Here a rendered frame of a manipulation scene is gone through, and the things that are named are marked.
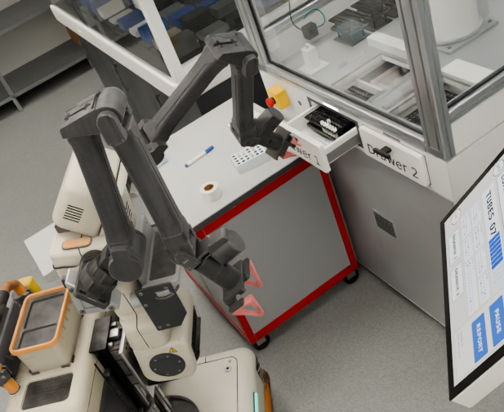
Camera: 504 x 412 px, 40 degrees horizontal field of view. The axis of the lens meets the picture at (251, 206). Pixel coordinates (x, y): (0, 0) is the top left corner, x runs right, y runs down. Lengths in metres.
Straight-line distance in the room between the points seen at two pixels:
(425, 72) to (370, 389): 1.30
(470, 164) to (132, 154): 1.06
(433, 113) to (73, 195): 0.95
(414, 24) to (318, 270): 1.34
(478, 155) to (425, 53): 0.42
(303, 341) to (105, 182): 1.63
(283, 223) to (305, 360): 0.58
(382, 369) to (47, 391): 1.27
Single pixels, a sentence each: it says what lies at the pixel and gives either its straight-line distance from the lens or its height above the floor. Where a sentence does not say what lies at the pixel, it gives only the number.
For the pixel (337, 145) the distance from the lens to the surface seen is 2.32.
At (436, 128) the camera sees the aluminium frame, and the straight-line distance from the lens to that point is 1.97.
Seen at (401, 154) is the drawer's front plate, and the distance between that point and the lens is 2.16.
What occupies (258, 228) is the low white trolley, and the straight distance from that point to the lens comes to 2.59.
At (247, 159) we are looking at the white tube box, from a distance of 2.55.
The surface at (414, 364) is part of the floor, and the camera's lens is 2.75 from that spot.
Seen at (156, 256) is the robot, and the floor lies 1.04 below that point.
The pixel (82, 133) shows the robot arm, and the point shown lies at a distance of 1.40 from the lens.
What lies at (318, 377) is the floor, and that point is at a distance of 2.81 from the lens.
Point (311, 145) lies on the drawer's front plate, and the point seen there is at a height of 0.92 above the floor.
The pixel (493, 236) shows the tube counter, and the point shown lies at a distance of 1.55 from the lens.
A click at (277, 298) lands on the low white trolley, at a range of 2.81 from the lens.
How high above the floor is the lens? 2.19
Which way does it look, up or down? 37 degrees down
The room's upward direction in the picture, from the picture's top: 23 degrees counter-clockwise
